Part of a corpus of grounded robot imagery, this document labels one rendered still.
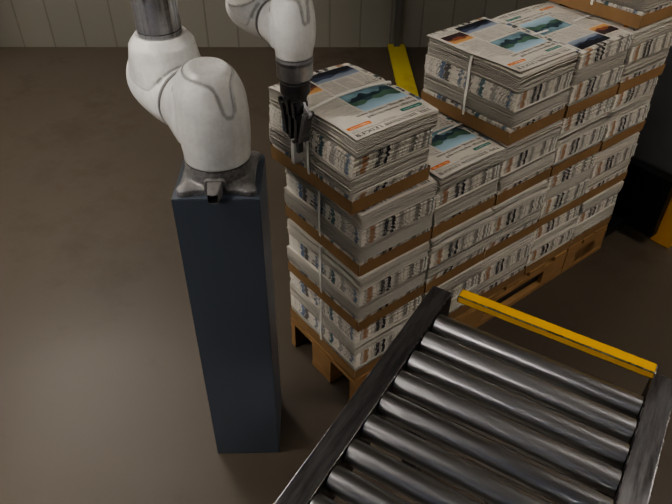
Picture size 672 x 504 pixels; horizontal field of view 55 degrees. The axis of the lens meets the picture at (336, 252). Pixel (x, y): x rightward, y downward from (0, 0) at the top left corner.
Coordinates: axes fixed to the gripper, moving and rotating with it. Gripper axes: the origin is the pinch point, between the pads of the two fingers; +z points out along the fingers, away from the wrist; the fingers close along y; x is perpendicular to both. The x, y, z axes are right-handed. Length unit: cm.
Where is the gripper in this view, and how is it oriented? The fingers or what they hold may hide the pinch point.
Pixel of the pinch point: (297, 150)
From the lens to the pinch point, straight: 172.0
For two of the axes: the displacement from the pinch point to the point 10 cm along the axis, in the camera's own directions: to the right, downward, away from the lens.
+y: -6.1, -5.1, 6.1
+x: -7.9, 3.8, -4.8
